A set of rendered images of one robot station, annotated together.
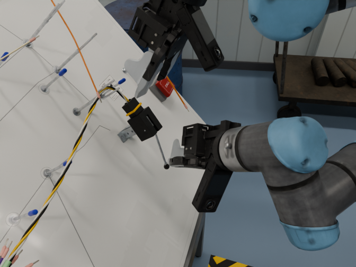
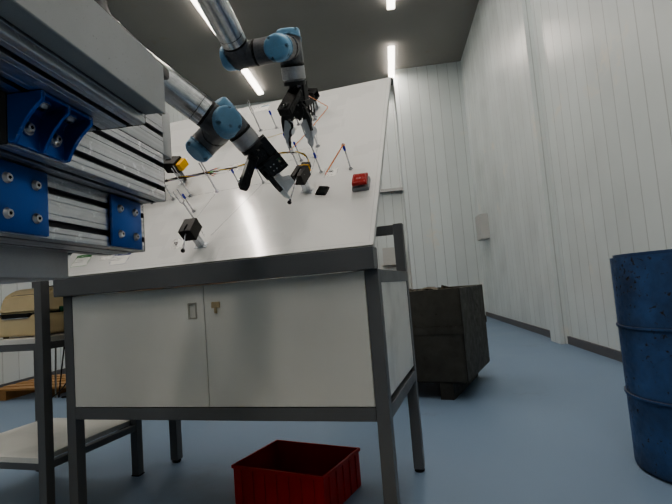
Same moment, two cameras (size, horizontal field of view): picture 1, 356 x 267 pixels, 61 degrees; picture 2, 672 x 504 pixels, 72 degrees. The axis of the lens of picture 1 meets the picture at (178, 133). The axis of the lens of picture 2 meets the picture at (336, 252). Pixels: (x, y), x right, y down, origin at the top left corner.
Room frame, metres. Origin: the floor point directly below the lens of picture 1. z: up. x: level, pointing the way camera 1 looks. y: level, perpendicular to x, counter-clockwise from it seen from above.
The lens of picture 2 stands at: (0.53, -1.47, 0.75)
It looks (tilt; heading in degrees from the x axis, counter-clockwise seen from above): 4 degrees up; 88
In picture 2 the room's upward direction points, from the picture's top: 5 degrees counter-clockwise
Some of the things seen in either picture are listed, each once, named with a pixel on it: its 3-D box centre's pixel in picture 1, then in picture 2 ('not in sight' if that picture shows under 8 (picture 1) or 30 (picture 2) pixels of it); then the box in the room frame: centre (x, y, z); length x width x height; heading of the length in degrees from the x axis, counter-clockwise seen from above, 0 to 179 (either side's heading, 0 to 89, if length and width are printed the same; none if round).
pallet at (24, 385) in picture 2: not in sight; (69, 384); (-1.93, 3.06, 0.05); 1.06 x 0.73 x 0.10; 173
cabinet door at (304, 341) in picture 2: not in sight; (284, 341); (0.40, 0.00, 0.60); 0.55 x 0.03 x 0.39; 161
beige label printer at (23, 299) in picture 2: not in sight; (48, 309); (-0.60, 0.47, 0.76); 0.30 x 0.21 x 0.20; 75
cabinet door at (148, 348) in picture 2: not in sight; (138, 348); (-0.12, 0.17, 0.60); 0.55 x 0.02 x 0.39; 161
